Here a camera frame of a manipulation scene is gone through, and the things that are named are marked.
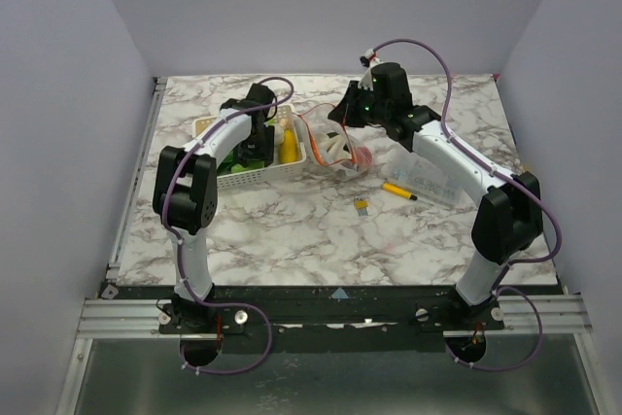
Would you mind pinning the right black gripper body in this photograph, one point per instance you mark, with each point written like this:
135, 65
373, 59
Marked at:
350, 107

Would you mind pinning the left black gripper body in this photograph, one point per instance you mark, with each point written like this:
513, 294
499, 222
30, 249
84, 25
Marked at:
258, 147

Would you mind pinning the white perforated plastic basket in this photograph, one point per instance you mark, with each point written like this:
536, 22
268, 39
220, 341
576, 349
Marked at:
276, 170

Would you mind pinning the orange peach toy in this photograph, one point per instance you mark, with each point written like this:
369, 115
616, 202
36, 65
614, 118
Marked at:
363, 156

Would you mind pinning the white mushroom toy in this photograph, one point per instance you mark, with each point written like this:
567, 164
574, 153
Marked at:
332, 148

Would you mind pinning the clear zip bag orange zipper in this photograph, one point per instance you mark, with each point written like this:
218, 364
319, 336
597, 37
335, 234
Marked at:
314, 122

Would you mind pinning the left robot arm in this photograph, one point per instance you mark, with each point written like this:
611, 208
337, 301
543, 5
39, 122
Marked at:
186, 189

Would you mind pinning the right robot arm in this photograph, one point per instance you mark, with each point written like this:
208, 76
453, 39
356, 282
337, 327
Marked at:
507, 221

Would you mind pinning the green bok choy toy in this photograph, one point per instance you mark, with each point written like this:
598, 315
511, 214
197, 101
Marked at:
230, 165

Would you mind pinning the clear plastic parts box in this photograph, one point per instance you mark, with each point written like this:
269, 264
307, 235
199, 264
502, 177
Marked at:
417, 175

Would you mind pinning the yellow screwdriver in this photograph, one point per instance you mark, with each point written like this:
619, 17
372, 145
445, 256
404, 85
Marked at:
395, 190

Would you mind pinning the small yellow electronic component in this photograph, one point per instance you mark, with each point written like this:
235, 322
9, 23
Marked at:
361, 206

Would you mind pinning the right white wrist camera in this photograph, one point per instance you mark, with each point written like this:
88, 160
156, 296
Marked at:
369, 60

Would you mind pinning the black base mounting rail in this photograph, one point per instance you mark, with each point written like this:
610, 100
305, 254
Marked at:
326, 319

